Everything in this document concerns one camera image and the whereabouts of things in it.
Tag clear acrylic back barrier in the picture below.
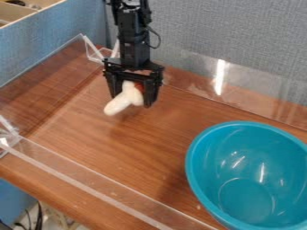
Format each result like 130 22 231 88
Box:
82 31 307 130

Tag clear acrylic left barrier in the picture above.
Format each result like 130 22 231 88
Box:
0 34 87 88

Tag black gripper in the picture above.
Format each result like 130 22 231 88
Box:
103 58 164 108

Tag wooden shelf box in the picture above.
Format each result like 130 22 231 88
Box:
0 0 67 30

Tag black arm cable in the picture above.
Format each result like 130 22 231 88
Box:
146 25 162 49

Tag white plush mushroom red cap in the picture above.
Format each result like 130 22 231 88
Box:
103 81 144 116

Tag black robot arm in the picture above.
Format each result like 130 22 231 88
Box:
103 0 164 108

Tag clear acrylic barrier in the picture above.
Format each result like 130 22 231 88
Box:
0 34 87 88
0 116 218 230
82 31 307 130

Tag black floor cables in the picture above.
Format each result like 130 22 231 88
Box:
0 200 46 230

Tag clear acrylic front barrier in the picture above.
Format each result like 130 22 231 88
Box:
0 116 218 230

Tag blue plastic bowl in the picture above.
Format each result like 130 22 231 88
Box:
184 121 307 230

